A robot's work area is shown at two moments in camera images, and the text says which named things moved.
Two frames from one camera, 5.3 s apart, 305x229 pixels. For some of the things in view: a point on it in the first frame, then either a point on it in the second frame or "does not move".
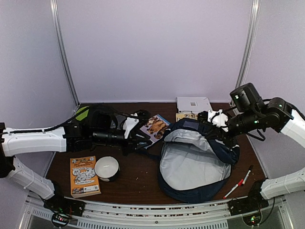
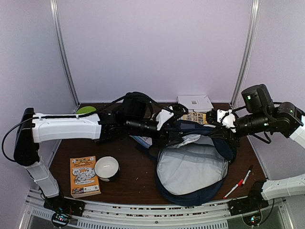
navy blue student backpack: x=195 y=162 does not move
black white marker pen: x=249 y=171 does not move
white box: x=193 y=104 does not move
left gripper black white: x=131 y=131 to x=169 y=136
